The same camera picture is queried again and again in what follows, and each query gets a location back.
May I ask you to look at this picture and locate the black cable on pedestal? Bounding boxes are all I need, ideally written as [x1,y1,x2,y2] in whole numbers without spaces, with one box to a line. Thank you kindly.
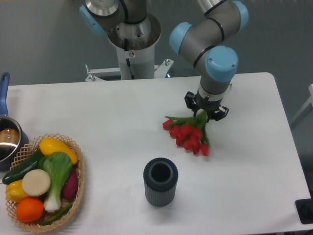
[123,38,135,80]

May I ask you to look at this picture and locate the grey robot arm, blue caps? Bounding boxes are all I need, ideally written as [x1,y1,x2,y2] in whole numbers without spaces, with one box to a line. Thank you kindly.
[79,0,249,121]

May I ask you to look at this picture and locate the dark green cucumber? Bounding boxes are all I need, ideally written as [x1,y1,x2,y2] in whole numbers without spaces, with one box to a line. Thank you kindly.
[2,149,44,185]

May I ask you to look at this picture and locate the woven wicker basket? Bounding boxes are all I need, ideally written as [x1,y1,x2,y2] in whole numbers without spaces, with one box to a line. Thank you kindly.
[6,133,85,233]

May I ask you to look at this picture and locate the beige round disc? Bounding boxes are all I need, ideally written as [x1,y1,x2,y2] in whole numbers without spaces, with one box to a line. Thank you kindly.
[22,169,51,197]

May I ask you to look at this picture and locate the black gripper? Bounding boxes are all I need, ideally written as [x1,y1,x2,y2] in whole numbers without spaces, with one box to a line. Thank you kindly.
[184,84,229,121]

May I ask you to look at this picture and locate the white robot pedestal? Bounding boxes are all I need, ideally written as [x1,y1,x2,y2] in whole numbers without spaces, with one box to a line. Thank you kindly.
[85,13,174,82]

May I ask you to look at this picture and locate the dark grey ribbed vase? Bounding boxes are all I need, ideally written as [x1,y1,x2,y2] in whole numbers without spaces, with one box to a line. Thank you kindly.
[143,158,179,207]

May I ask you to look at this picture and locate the blue handled saucepan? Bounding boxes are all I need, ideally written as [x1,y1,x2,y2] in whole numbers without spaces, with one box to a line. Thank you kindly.
[0,72,29,172]

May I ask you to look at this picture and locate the red tulip bouquet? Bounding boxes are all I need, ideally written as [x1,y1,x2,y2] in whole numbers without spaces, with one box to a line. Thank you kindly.
[162,111,210,157]

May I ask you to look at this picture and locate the yellow bell pepper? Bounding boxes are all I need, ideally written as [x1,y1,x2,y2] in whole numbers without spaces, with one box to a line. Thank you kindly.
[6,180,30,203]

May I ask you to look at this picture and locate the orange fruit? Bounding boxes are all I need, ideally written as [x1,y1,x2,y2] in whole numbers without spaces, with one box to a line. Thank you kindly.
[16,197,44,223]

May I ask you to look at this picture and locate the green bok choy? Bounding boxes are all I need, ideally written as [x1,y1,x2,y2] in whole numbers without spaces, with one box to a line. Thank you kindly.
[38,152,72,212]

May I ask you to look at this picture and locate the green chili pepper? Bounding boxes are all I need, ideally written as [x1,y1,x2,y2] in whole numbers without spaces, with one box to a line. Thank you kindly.
[40,203,72,226]

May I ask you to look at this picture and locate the white frame at right edge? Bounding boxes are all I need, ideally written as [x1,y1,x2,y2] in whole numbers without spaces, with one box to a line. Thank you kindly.
[290,84,313,130]

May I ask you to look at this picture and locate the purple sweet potato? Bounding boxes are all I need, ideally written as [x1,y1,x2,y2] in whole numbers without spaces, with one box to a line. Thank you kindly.
[62,168,78,200]

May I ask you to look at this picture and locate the black device at table edge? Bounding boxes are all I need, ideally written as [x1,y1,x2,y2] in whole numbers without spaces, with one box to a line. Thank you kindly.
[295,198,313,224]

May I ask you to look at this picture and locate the yellow squash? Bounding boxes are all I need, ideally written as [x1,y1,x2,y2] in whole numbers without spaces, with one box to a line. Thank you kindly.
[39,138,78,165]

